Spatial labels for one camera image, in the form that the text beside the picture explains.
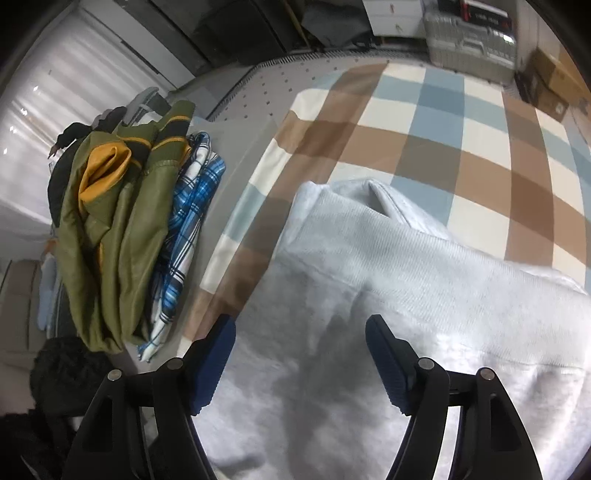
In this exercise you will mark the grey chair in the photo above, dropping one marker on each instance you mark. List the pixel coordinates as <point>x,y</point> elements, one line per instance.
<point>141,104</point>

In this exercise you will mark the silver suitcase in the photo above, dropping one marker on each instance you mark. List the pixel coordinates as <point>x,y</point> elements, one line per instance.
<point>466,48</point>

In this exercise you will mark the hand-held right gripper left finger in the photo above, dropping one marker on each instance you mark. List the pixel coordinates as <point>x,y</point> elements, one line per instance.
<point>212,364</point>

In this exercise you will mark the person's left forearm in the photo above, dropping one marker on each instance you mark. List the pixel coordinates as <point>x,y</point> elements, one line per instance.
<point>64,369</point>

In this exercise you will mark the dark grey cloth bag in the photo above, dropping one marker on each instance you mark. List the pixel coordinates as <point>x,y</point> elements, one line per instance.
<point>332,21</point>

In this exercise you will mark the red black box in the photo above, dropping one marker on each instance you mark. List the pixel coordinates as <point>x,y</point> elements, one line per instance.
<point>480,14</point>

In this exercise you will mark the plaid bed sheet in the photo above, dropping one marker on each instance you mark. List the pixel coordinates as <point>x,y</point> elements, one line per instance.
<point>415,129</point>

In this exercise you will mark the white curtain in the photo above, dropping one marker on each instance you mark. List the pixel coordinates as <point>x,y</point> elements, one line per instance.
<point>55,92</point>

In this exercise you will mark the cardboard box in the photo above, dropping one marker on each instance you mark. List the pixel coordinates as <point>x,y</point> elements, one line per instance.
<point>561,76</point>
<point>545,99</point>

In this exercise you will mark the green yellow jacket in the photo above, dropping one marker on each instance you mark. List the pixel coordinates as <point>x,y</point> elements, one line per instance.
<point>120,240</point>

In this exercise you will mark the blue plaid shirt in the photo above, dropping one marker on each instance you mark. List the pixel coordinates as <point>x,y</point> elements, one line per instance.
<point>184,221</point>

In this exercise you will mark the white drawer desk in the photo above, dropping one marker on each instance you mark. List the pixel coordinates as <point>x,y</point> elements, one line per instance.
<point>392,16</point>

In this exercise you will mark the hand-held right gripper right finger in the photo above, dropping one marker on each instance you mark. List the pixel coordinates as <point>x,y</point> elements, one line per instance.
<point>392,369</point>

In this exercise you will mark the white printed sweatshirt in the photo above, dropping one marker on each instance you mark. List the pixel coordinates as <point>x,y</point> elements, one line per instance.
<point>392,277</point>

